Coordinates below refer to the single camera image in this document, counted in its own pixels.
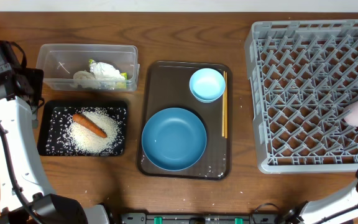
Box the orange carrot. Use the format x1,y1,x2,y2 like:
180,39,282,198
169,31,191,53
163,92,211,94
73,114,107,138

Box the pile of white rice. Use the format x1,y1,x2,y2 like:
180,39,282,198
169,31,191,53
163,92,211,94
47,107,127,156

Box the white tissue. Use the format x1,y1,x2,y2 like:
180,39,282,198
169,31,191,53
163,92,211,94
89,59,126,80

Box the yellow snack wrapper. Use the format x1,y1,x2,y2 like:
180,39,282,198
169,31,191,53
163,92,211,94
89,59,127,88

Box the dark blue plate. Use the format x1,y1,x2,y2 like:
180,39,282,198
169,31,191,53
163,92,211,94
141,108,208,171

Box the light blue bowl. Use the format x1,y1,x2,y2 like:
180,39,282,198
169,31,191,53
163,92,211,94
189,68,226,103

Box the wooden chopstick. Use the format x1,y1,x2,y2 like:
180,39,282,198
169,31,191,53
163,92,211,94
222,81,226,137
224,71,228,139

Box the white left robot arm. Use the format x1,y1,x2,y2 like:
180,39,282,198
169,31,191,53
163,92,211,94
0,63,110,223

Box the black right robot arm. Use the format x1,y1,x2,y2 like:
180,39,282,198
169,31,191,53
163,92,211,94
275,170,358,223

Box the black waste tray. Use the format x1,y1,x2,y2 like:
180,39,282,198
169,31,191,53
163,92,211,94
36,99,129,157

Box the grey dishwasher rack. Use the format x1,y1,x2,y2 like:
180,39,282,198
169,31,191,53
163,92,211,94
244,19,358,174

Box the clear plastic bin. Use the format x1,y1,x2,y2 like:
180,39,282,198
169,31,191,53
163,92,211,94
36,44,140,91

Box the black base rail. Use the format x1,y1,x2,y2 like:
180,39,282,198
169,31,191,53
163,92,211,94
118,212,277,224

